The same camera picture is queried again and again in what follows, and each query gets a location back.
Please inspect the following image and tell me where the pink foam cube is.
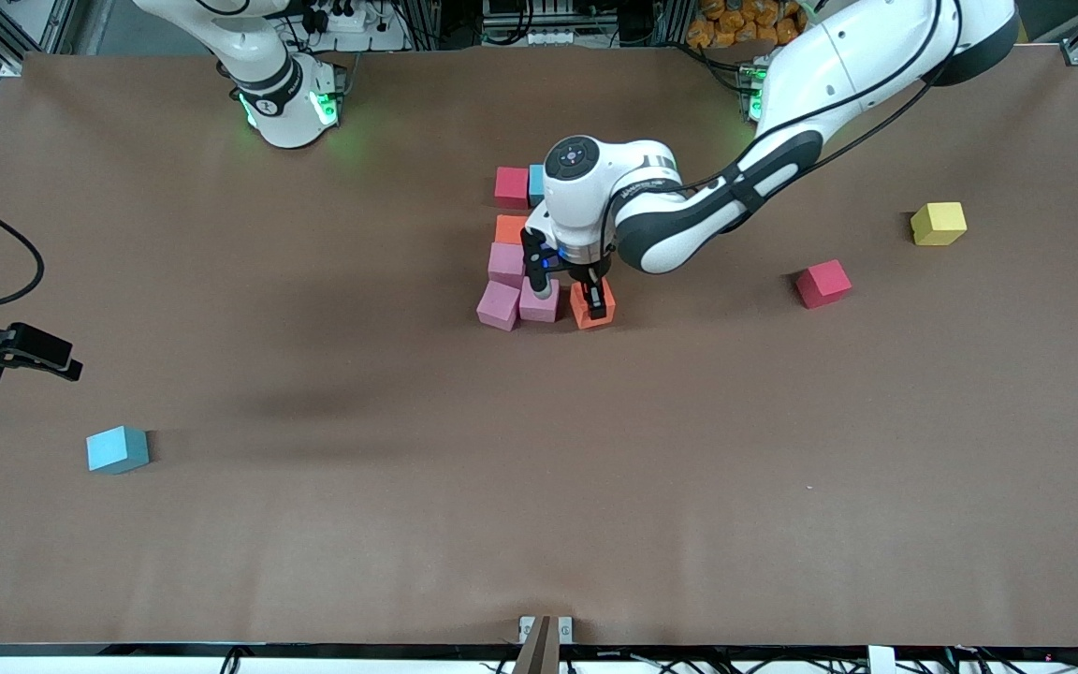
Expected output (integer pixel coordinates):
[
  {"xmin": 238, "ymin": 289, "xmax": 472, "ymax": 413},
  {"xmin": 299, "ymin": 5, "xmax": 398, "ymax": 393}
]
[
  {"xmin": 476, "ymin": 281, "xmax": 521, "ymax": 332},
  {"xmin": 488, "ymin": 242, "xmax": 527, "ymax": 288},
  {"xmin": 518, "ymin": 278, "xmax": 561, "ymax": 324}
]

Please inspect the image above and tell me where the red foam cube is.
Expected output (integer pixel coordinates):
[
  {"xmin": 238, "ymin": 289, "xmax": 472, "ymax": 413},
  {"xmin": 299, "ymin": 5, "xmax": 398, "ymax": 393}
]
[
  {"xmin": 494, "ymin": 167, "xmax": 531, "ymax": 211},
  {"xmin": 794, "ymin": 259, "xmax": 853, "ymax": 310}
]

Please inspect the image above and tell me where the brown table cover sheet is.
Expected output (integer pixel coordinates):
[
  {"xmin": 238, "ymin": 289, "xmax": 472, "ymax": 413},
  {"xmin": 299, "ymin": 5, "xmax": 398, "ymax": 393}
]
[{"xmin": 0, "ymin": 45, "xmax": 1078, "ymax": 649}]

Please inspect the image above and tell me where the white socket strip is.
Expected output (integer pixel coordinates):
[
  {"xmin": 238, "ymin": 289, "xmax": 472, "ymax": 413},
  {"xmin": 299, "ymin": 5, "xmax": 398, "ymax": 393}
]
[{"xmin": 483, "ymin": 26, "xmax": 579, "ymax": 48}]

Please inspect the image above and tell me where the bag of orange items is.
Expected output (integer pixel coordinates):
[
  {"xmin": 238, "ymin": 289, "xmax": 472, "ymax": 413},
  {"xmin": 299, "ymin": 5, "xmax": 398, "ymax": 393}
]
[{"xmin": 687, "ymin": 0, "xmax": 816, "ymax": 50}]

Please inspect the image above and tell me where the yellow foam cube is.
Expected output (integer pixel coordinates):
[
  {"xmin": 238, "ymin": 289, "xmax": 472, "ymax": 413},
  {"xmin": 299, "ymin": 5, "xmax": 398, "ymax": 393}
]
[{"xmin": 910, "ymin": 201, "xmax": 969, "ymax": 247}]

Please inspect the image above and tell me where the white power strip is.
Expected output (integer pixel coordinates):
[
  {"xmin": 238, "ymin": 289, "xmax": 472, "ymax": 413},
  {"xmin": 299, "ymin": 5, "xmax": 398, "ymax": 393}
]
[{"xmin": 310, "ymin": 7, "xmax": 381, "ymax": 34}]

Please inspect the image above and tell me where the grey metal bracket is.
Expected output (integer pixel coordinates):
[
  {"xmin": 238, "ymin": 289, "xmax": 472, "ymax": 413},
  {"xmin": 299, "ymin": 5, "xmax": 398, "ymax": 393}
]
[{"xmin": 518, "ymin": 615, "xmax": 575, "ymax": 646}]

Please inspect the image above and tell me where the brown strap strip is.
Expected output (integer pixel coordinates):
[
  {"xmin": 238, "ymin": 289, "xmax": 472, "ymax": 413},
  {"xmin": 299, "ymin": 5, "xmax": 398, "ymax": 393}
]
[{"xmin": 511, "ymin": 615, "xmax": 561, "ymax": 674}]

